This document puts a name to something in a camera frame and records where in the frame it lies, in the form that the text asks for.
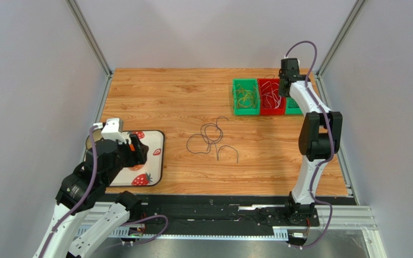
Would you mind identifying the aluminium frame post left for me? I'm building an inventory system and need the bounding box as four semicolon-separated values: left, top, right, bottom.
65;0;113;76

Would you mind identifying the green storage bin right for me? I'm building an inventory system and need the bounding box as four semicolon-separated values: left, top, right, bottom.
285;97;303;115

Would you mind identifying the aluminium frame post right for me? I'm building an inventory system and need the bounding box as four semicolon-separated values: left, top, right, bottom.
317;0;368;77

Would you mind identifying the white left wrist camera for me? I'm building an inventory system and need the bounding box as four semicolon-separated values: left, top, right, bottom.
92;118;126;144

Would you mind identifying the aluminium frame post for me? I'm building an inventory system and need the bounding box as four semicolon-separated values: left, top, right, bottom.
317;0;368;77
65;0;113;76

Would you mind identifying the green storage bin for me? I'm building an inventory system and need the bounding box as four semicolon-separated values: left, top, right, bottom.
285;97;303;115
232;78;260;116

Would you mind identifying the green storage bin left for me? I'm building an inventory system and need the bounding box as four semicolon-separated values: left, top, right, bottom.
232;78;260;116

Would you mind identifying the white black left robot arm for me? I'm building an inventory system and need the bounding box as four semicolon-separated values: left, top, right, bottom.
34;130;149;257

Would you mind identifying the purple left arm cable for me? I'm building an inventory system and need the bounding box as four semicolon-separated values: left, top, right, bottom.
38;123;169;258

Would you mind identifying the orange transparent cup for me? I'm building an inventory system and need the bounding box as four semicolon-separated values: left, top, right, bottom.
129;164;144;171

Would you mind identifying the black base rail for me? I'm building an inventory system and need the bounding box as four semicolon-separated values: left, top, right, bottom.
99;193;358;237

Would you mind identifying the yellow cable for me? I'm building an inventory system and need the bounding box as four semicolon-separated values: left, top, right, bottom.
237;89;257;109

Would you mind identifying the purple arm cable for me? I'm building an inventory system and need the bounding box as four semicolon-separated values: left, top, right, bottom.
284;40;336;249
38;123;169;258

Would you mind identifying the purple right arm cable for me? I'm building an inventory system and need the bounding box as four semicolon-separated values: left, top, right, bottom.
284;40;336;249

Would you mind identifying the clear glass bowl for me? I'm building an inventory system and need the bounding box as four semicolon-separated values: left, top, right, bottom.
86;130;102;152

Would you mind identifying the red storage bin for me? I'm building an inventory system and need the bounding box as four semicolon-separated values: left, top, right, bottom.
257;78;286;116

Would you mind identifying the white strawberry print tray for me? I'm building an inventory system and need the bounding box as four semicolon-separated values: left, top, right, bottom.
92;130;165;187

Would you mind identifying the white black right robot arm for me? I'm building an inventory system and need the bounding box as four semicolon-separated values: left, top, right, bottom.
279;57;343;225

